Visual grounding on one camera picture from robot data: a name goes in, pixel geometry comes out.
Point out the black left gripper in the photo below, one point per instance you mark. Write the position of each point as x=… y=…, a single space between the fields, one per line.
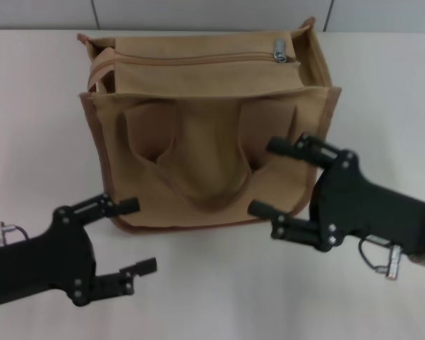
x=39 y=265

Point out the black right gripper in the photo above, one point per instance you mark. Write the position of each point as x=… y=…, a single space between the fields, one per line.
x=368 y=205

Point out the khaki canvas food bag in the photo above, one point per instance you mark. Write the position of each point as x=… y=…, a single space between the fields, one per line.
x=212 y=148

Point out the silver metal zipper pull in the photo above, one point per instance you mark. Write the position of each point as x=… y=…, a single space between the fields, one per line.
x=280 y=51

